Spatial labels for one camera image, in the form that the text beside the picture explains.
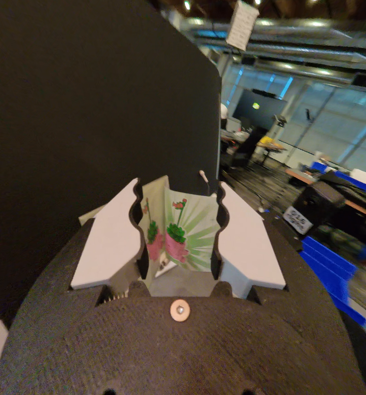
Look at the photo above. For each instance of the black panel board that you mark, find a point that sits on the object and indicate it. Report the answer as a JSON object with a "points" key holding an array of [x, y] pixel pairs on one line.
{"points": [[93, 92]]}

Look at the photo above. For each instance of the hanging paper sign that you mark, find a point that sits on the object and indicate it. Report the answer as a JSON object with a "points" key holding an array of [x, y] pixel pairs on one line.
{"points": [[241, 24]]}

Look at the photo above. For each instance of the black monitor screen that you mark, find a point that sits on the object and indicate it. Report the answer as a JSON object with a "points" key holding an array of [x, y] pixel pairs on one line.
{"points": [[257, 108]]}

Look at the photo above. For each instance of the black bag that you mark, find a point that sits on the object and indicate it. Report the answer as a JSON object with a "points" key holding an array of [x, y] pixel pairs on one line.
{"points": [[355, 188]]}

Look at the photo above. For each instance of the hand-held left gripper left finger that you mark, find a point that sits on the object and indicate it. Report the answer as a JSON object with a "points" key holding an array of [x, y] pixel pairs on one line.
{"points": [[109, 240]]}

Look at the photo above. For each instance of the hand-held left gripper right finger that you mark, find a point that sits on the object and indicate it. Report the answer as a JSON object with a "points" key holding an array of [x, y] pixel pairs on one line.
{"points": [[247, 243]]}

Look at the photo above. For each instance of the wooden desk black legs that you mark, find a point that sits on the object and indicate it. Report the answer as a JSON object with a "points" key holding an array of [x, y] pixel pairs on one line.
{"points": [[297, 173]]}

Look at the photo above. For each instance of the toy brick instruction booklet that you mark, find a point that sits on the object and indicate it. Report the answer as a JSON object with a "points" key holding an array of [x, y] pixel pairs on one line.
{"points": [[195, 222]]}

